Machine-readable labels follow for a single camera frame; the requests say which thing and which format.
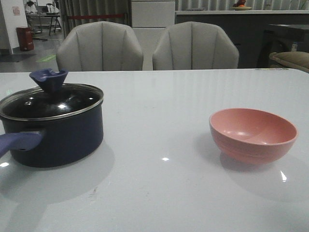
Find pink bowl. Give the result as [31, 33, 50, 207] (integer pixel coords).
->
[209, 108, 298, 165]

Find glass lid blue knob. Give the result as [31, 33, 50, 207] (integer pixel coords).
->
[0, 69, 104, 121]

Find dark blue pot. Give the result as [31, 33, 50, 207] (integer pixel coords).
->
[0, 83, 104, 168]

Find right grey chair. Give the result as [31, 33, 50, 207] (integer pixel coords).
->
[152, 21, 239, 71]

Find grey chair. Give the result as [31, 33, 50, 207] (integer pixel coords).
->
[152, 21, 239, 71]
[56, 21, 143, 72]

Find left grey chair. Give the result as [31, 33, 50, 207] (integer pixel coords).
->
[56, 21, 143, 72]

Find white cabinet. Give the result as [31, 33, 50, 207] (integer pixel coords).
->
[131, 0, 175, 70]

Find red barrier belt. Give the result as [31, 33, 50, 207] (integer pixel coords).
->
[67, 13, 126, 20]

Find dark kitchen counter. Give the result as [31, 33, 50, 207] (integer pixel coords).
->
[175, 10, 309, 68]

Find fruit plate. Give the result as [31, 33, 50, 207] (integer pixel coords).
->
[231, 0, 252, 11]

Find background metal desk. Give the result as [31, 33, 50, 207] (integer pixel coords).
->
[26, 12, 62, 35]

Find dark side table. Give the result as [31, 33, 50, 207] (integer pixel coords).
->
[256, 24, 309, 68]

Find red bin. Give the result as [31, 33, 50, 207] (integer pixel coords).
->
[16, 27, 34, 51]

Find tan cushion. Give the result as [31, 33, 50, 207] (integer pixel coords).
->
[269, 51, 309, 73]

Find dark floor mat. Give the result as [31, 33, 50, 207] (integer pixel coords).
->
[0, 54, 34, 63]

